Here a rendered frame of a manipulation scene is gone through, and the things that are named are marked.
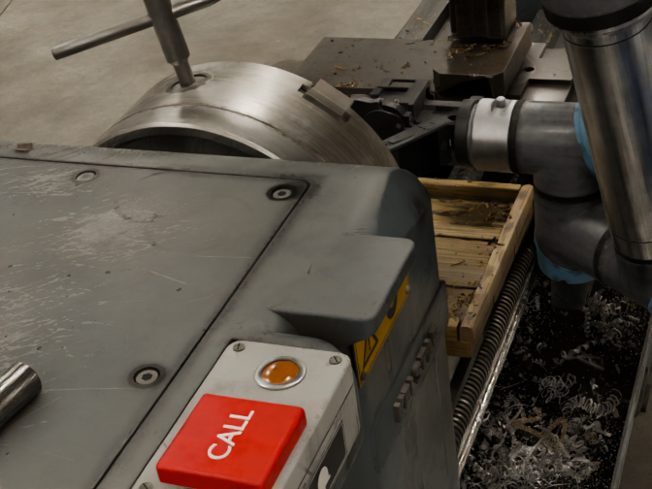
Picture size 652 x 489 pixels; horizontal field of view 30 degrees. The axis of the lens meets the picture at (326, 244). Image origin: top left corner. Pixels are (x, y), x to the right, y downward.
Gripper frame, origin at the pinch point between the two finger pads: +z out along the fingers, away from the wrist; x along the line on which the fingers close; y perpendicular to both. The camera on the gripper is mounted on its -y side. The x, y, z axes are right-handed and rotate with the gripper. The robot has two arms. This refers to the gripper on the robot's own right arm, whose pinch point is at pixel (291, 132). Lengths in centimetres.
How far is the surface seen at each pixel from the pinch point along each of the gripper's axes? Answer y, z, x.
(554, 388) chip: 27, -22, -54
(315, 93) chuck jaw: -16.3, -11.1, 13.2
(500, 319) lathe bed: 8.8, -19.5, -28.9
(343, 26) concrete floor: 271, 107, -108
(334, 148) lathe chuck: -22.3, -14.8, 11.1
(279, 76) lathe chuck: -17.1, -8.2, 15.2
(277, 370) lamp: -59, -26, 18
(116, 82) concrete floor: 219, 172, -108
